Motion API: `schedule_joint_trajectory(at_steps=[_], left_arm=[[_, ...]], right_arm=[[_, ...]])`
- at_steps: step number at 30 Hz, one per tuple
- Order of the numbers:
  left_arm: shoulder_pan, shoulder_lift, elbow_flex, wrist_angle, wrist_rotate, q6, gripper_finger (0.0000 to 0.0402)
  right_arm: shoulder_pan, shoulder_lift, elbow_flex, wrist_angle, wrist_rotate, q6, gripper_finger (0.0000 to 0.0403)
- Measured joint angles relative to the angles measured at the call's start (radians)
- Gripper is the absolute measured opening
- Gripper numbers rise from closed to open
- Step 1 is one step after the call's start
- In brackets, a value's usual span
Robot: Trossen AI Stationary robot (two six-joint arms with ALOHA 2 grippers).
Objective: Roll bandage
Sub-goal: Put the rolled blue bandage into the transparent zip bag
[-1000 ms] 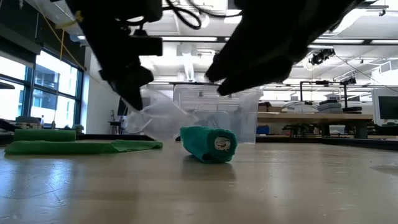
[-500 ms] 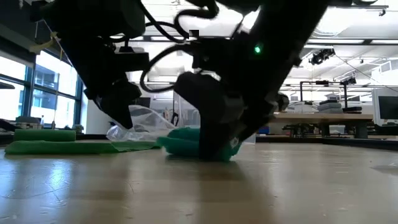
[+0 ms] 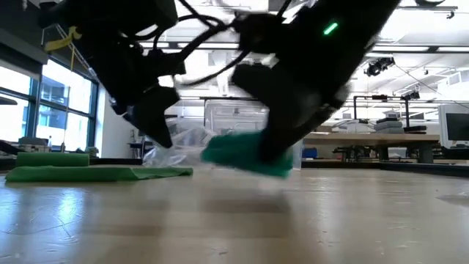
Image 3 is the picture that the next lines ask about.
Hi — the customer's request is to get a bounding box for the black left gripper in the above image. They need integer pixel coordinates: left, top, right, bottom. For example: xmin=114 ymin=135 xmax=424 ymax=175
xmin=78 ymin=25 xmax=180 ymax=150

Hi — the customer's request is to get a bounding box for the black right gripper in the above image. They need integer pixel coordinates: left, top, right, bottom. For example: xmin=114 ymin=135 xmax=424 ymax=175
xmin=232 ymin=0 xmax=367 ymax=162

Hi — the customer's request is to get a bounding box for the large clear plastic bag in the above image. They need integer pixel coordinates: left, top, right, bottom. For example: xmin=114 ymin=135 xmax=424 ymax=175
xmin=142 ymin=117 xmax=217 ymax=168

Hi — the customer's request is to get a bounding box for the green bandage roll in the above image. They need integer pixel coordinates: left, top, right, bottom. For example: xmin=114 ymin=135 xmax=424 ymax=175
xmin=200 ymin=131 xmax=294 ymax=180

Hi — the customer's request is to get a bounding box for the long green bandage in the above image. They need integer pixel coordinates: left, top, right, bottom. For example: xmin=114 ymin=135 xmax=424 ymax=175
xmin=5 ymin=152 xmax=194 ymax=183

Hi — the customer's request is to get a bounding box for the background desk with monitor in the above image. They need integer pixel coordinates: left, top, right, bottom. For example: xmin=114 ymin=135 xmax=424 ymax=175
xmin=128 ymin=141 xmax=155 ymax=159

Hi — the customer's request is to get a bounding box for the clear plastic storage box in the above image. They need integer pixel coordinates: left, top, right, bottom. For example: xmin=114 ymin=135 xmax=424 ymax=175
xmin=204 ymin=98 xmax=306 ymax=170

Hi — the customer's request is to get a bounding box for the wooden workbench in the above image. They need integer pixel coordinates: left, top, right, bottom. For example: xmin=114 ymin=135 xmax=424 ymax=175
xmin=303 ymin=132 xmax=440 ymax=147

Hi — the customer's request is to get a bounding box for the long ceiling light strip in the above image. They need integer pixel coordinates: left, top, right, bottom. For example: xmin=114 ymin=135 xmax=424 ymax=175
xmin=139 ymin=41 xmax=469 ymax=53

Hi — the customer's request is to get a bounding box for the computer monitor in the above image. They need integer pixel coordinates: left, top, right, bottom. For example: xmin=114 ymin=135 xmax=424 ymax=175
xmin=438 ymin=104 xmax=469 ymax=150

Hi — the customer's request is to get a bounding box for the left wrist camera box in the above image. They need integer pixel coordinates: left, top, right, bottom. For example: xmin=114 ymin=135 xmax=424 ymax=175
xmin=146 ymin=49 xmax=187 ymax=77

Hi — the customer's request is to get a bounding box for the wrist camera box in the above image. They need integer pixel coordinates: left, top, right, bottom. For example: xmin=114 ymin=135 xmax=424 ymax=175
xmin=234 ymin=12 xmax=285 ymax=54
xmin=146 ymin=49 xmax=187 ymax=77

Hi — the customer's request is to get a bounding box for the thick black gripper cable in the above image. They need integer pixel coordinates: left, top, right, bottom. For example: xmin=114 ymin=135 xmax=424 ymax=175
xmin=181 ymin=49 xmax=254 ymax=87

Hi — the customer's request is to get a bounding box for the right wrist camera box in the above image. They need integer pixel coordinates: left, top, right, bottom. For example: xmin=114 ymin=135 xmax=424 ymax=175
xmin=234 ymin=12 xmax=285 ymax=54

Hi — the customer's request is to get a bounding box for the black ceiling camera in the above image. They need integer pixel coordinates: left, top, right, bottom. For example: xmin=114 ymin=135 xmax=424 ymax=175
xmin=366 ymin=56 xmax=396 ymax=77

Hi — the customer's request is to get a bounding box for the black aluminium rig frame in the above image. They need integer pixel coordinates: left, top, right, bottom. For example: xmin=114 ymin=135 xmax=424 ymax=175
xmin=89 ymin=157 xmax=469 ymax=179

